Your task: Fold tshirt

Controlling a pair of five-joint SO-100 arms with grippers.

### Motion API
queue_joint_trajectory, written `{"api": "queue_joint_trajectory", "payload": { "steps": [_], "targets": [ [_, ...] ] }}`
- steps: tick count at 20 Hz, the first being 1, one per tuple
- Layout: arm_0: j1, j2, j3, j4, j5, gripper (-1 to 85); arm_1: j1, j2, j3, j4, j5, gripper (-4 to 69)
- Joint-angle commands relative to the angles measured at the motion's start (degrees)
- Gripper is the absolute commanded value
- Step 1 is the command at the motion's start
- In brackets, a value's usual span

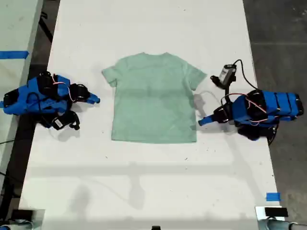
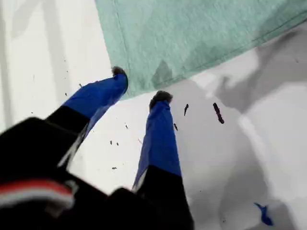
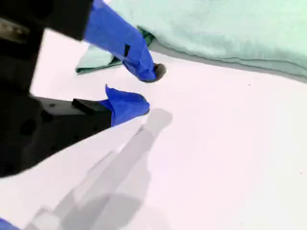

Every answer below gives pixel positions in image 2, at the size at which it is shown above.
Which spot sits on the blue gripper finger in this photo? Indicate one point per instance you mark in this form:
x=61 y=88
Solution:
x=160 y=143
x=96 y=100

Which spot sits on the pale green T-shirt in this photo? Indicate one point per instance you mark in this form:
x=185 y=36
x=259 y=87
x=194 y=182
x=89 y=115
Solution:
x=180 y=36

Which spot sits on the small black debris sliver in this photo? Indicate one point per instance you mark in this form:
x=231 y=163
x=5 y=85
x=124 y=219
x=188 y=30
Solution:
x=185 y=109
x=175 y=127

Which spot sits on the black debris stick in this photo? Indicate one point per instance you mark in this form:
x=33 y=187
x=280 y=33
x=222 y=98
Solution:
x=218 y=113

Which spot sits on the blue tape scrap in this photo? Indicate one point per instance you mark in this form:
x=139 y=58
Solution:
x=263 y=213

